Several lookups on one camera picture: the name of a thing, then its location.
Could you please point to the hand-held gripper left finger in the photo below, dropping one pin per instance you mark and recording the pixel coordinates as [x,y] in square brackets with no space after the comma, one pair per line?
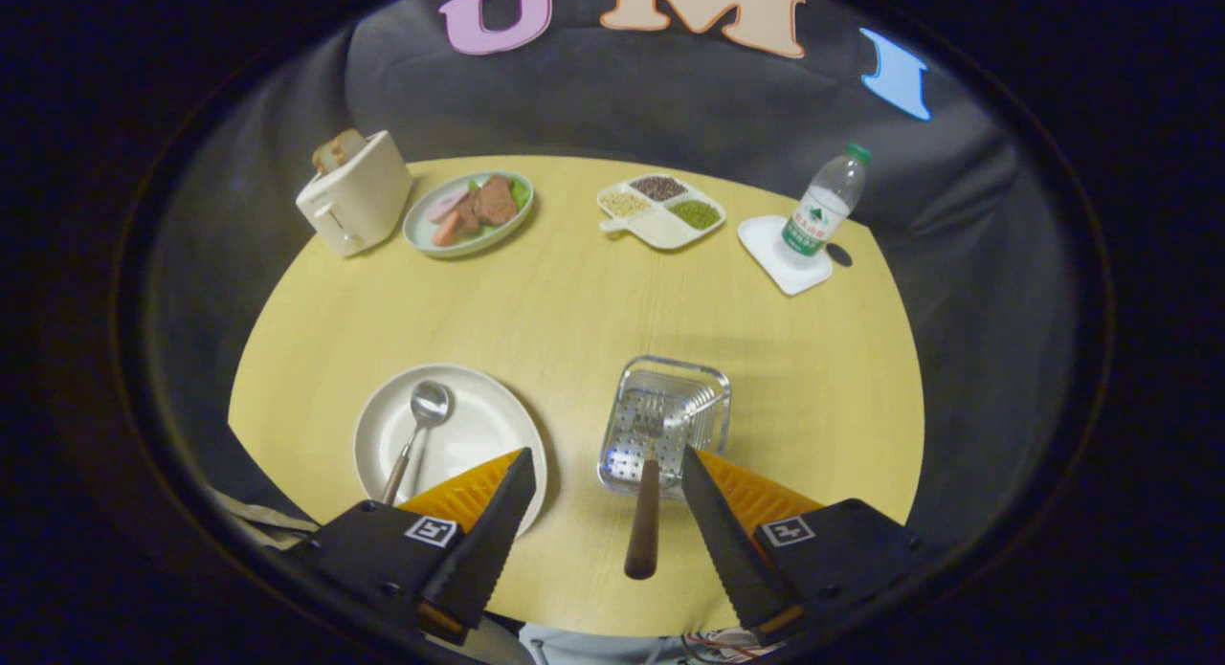
[493,536]

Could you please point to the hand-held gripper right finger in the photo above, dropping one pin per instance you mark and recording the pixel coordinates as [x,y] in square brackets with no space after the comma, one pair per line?
[727,541]

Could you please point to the large white plate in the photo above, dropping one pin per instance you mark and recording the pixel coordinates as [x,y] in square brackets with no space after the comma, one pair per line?
[478,431]

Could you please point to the light grey clothing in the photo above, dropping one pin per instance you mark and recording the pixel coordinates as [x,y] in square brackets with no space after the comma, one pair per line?
[593,648]

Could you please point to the beige cloth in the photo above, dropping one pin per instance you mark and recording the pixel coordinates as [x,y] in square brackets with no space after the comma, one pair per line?
[268,526]

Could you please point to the white square coaster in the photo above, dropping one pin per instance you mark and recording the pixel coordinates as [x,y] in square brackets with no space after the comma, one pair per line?
[766,244]

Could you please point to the pale green plate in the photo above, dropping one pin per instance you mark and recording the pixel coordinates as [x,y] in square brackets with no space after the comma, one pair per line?
[488,236]

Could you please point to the red sausage slice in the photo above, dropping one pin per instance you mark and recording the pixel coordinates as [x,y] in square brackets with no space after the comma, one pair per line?
[446,231]

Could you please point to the white divided bean dish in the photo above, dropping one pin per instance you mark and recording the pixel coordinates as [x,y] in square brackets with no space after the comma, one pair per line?
[660,227]

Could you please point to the brown meat slice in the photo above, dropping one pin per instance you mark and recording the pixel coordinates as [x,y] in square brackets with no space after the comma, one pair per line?
[496,201]

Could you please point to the pink ham slice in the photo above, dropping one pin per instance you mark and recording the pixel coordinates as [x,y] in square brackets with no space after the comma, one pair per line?
[446,204]

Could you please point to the clear plastic water bottle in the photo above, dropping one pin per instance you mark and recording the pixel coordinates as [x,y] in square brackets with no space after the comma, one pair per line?
[818,215]

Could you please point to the green lettuce leaf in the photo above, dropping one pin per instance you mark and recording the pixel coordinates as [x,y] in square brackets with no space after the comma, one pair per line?
[521,192]

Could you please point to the cream toaster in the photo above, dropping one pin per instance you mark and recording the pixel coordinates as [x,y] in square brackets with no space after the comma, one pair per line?
[364,201]

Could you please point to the toasted bread slice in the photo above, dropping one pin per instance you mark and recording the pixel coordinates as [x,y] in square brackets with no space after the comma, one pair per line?
[327,158]
[350,144]

